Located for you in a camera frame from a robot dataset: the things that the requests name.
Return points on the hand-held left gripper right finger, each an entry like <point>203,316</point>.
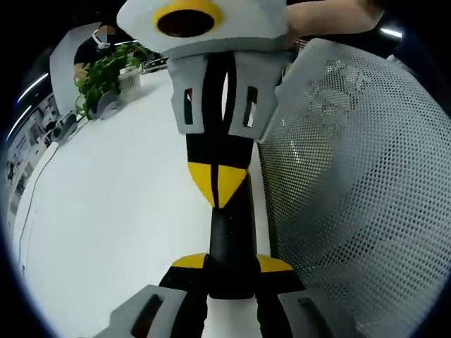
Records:
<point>278,283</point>

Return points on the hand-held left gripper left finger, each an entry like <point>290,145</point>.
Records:
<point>190,310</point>

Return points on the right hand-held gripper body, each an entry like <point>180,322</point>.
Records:
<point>246,21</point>

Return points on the white plant pot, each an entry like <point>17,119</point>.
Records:
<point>129,84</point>

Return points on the green potted plant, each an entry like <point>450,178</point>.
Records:
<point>102,70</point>

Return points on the grey round object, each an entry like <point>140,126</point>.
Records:
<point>105,105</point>

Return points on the black headphones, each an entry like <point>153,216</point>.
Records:
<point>65,126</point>

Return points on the white perforated mesh basket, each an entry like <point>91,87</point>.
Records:
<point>352,176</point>

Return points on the ceiling light strip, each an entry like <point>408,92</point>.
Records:
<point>31,88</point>
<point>19,123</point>

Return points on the blue wall display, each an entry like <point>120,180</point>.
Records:
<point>24,148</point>

